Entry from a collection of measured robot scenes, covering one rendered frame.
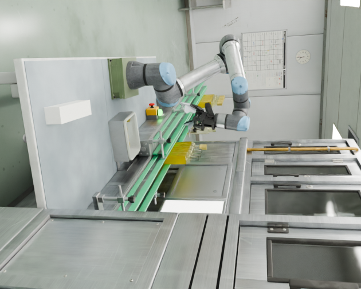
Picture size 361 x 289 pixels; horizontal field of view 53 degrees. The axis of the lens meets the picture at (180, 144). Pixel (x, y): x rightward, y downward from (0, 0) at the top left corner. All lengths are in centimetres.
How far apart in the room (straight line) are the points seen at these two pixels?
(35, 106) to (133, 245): 58
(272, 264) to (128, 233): 43
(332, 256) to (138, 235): 54
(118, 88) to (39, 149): 69
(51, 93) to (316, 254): 103
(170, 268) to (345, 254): 46
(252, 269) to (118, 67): 125
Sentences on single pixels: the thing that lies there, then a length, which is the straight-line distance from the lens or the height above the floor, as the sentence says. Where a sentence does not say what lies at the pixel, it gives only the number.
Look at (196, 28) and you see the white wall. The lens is 793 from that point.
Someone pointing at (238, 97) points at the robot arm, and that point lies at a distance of 176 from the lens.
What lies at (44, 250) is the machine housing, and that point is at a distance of 118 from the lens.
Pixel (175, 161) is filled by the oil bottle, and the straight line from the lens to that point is 214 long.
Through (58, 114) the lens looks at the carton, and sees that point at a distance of 136.
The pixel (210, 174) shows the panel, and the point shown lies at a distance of 222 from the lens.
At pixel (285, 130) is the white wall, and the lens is 829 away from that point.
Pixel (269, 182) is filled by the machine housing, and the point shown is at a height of 154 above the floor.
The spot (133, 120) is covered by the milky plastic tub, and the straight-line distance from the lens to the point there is 199.
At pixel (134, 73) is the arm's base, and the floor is 87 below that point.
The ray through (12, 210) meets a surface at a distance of 144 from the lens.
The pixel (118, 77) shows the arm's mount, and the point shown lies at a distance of 190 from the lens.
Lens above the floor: 151
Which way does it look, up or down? 13 degrees down
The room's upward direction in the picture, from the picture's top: 89 degrees clockwise
